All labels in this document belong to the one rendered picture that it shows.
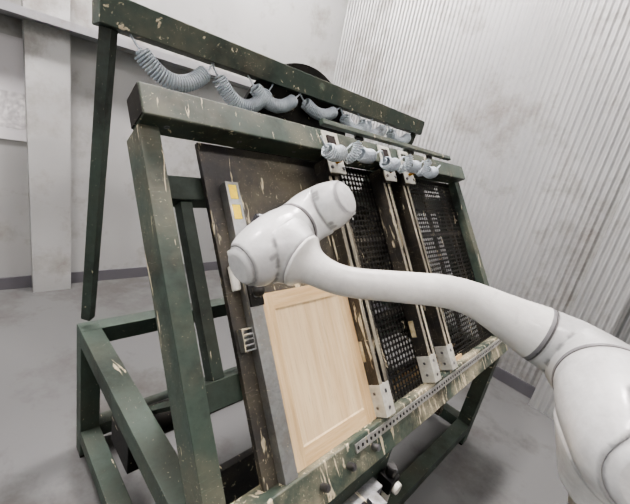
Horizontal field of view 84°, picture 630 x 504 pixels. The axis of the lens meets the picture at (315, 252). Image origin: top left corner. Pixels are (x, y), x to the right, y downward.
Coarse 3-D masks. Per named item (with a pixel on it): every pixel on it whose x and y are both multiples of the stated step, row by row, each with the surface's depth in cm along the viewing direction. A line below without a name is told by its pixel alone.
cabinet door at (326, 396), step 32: (288, 320) 121; (320, 320) 131; (352, 320) 142; (288, 352) 117; (320, 352) 127; (352, 352) 138; (288, 384) 114; (320, 384) 123; (352, 384) 134; (288, 416) 111; (320, 416) 120; (352, 416) 129; (320, 448) 116
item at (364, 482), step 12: (384, 456) 131; (372, 468) 127; (384, 468) 133; (396, 468) 129; (360, 480) 122; (372, 480) 128; (384, 480) 129; (396, 480) 129; (348, 492) 118; (360, 492) 122; (372, 492) 123; (384, 492) 131; (396, 492) 128
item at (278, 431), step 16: (224, 192) 115; (224, 208) 115; (240, 224) 114; (256, 320) 109; (256, 336) 108; (256, 352) 108; (272, 352) 110; (256, 368) 108; (272, 368) 109; (272, 384) 107; (272, 400) 106; (272, 416) 104; (272, 432) 105; (288, 432) 107; (272, 448) 105; (288, 448) 105; (288, 464) 104; (288, 480) 103
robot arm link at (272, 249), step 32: (256, 224) 60; (288, 224) 61; (256, 256) 56; (288, 256) 58; (320, 256) 60; (320, 288) 60; (352, 288) 58; (384, 288) 59; (416, 288) 60; (448, 288) 61; (480, 288) 61; (480, 320) 61; (512, 320) 58; (544, 320) 57
